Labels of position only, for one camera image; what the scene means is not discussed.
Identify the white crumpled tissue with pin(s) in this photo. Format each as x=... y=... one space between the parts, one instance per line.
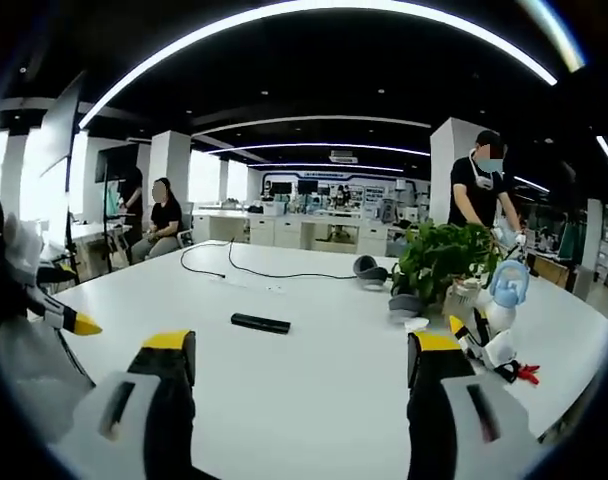
x=418 y=323

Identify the grey earmuff headphones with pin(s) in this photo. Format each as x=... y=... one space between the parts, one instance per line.
x=370 y=272

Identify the grey fabric pouch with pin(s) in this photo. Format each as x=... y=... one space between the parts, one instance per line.
x=404 y=305

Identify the spare hand-held gripper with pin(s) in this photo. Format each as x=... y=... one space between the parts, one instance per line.
x=484 y=345

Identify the black remote control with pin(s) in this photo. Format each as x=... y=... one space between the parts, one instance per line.
x=260 y=323

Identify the white cabinet counter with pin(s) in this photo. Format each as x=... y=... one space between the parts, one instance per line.
x=294 y=230

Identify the white cloth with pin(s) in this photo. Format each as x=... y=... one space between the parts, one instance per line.
x=34 y=380

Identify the black wall monitor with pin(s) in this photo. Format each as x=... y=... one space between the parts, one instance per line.
x=115 y=162

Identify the green potted plant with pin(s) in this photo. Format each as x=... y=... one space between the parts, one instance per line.
x=439 y=255

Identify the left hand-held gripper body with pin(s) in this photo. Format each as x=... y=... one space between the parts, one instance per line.
x=24 y=245

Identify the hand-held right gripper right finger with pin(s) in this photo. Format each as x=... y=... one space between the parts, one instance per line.
x=434 y=400

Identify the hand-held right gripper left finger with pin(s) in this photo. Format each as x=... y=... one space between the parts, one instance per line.
x=159 y=400

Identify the grey office chair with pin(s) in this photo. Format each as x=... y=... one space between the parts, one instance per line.
x=185 y=227

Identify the curved ceiling light strip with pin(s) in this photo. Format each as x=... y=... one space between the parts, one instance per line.
x=264 y=15

